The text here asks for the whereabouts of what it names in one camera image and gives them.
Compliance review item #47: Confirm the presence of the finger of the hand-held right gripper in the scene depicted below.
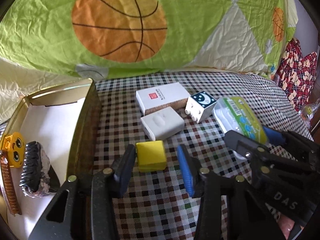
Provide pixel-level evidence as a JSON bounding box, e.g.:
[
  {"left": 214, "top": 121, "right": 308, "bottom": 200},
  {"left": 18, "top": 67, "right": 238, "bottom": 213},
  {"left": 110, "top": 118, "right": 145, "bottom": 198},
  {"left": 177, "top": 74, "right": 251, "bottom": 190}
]
[
  {"left": 224, "top": 130, "right": 310, "bottom": 173},
  {"left": 262, "top": 127, "right": 320, "bottom": 155}
]

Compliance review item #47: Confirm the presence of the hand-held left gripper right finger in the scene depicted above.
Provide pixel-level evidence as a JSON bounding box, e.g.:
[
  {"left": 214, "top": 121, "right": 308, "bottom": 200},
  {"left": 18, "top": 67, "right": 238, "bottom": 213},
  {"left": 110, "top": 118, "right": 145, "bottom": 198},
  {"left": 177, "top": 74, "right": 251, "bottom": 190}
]
[{"left": 176, "top": 144, "right": 280, "bottom": 240}]

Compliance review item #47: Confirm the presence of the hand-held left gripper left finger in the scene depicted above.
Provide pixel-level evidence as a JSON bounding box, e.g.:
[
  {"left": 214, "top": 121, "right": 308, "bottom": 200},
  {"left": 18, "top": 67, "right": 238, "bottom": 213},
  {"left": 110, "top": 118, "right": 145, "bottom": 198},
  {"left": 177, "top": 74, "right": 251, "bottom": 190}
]
[{"left": 29, "top": 144, "right": 137, "bottom": 240}]

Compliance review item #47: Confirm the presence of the clear case with green label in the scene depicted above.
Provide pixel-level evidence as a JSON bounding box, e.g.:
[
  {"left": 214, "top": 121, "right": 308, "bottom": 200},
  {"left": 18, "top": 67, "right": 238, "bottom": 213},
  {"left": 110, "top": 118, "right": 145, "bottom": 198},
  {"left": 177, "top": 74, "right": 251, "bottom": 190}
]
[{"left": 212, "top": 96, "right": 269, "bottom": 162}]

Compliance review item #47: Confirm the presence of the plain yellow block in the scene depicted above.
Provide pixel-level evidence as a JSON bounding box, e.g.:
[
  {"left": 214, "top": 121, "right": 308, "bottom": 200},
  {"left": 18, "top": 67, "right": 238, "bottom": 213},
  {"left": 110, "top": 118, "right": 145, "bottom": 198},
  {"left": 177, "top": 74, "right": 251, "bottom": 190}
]
[{"left": 135, "top": 140, "right": 167, "bottom": 172}]

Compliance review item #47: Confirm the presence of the gold tin box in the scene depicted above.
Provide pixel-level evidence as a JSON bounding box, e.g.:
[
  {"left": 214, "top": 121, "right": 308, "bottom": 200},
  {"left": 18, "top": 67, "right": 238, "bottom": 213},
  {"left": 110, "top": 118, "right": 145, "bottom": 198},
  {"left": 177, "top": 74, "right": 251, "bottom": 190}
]
[{"left": 0, "top": 78, "right": 103, "bottom": 240}]

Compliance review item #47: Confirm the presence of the small plain white box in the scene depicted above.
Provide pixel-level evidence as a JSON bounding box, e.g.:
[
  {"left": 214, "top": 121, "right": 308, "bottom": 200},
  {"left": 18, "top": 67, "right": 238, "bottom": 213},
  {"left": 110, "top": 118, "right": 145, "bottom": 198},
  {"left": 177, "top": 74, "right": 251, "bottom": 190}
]
[{"left": 140, "top": 106, "right": 185, "bottom": 140}]

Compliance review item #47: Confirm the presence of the white moon print block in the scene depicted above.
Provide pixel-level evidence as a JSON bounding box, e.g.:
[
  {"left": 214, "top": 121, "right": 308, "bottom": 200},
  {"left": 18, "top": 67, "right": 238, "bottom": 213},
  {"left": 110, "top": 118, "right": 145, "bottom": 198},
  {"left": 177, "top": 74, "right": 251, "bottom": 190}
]
[{"left": 184, "top": 91, "right": 217, "bottom": 123}]

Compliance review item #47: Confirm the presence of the white box with red label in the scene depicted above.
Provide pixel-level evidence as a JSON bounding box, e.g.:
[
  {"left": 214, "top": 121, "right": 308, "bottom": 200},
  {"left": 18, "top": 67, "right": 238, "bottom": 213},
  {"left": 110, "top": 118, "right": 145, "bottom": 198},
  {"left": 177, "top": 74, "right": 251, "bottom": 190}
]
[{"left": 136, "top": 82, "right": 192, "bottom": 115}]

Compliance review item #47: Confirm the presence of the black sequined hair clip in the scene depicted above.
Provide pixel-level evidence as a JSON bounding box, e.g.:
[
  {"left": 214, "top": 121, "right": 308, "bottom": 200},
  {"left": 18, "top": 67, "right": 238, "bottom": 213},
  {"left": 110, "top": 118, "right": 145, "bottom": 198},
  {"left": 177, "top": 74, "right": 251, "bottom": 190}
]
[{"left": 19, "top": 141, "right": 60, "bottom": 198}]

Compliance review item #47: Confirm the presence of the yellow face print block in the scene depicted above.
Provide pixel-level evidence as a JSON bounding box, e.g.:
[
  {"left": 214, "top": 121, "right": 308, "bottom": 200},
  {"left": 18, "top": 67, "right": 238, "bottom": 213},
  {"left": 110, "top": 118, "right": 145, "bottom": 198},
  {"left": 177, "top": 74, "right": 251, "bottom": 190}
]
[{"left": 0, "top": 132, "right": 27, "bottom": 168}]

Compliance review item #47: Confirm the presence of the person's right hand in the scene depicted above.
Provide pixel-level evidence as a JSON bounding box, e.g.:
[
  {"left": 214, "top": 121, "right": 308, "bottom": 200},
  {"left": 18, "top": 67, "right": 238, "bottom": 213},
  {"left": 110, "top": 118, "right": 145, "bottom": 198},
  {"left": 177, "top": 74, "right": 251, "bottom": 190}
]
[{"left": 277, "top": 217, "right": 296, "bottom": 240}]

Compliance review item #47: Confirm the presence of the yellow toy in clear bag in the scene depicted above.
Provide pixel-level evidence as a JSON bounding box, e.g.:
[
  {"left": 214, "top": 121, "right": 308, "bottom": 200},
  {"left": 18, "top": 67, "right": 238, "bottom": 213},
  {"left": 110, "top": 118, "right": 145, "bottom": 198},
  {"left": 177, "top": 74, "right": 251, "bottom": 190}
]
[{"left": 300, "top": 104, "right": 315, "bottom": 120}]

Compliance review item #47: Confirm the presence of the checked bed sheet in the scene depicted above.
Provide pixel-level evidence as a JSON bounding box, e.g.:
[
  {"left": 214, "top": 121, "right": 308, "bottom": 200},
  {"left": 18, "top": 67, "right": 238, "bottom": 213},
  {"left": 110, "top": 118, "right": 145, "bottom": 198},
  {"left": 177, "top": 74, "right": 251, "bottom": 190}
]
[{"left": 92, "top": 71, "right": 314, "bottom": 240}]

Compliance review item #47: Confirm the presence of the red bear print cloth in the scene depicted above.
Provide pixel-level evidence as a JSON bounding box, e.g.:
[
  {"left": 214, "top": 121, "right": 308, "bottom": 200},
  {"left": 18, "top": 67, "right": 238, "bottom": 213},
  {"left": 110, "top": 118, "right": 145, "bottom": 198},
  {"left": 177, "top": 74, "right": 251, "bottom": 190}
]
[{"left": 274, "top": 37, "right": 319, "bottom": 112}]

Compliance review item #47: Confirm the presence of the white paper liner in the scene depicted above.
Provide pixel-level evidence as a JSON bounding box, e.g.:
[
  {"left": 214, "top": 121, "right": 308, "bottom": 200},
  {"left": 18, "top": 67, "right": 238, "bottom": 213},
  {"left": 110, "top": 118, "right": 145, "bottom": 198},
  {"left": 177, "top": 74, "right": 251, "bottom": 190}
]
[{"left": 0, "top": 97, "right": 88, "bottom": 240}]

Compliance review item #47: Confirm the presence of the basketball print quilt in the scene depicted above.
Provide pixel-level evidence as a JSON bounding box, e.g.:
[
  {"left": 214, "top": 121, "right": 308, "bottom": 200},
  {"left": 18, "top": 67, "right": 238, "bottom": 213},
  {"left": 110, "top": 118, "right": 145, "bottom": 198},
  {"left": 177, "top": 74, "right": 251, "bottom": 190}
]
[{"left": 0, "top": 0, "right": 300, "bottom": 124}]

